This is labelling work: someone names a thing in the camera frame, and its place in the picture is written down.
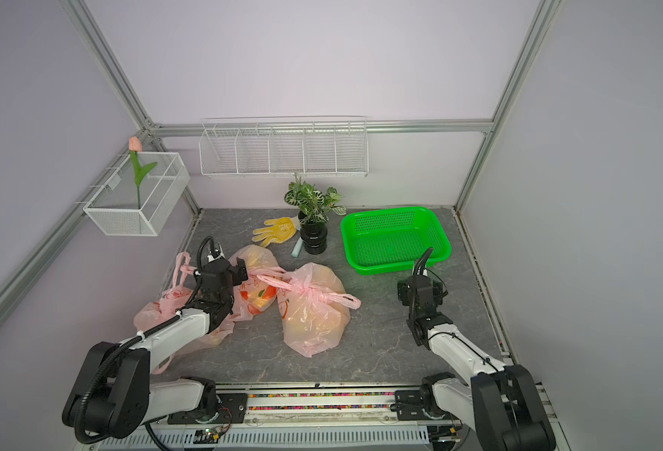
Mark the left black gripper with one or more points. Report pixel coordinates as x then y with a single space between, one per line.
238 272

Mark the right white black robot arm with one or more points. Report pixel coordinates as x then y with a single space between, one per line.
498 401

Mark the pink strawberry plastic bag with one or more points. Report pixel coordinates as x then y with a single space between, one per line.
314 306

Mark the green plastic basket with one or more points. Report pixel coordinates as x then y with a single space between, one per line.
392 240

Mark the light blue white tube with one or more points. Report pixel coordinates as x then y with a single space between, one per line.
297 248

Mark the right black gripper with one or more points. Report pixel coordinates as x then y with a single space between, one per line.
403 290

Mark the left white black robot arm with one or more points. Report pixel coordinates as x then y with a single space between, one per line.
113 395

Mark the pink artificial tulip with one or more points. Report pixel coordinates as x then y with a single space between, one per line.
140 171

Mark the white wire wall shelf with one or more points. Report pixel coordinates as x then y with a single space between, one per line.
284 146

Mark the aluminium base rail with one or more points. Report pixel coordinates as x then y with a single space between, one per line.
289 416

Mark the potted plant black vase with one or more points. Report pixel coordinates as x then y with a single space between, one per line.
314 209

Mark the white wire side basket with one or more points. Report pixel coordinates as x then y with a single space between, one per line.
113 207

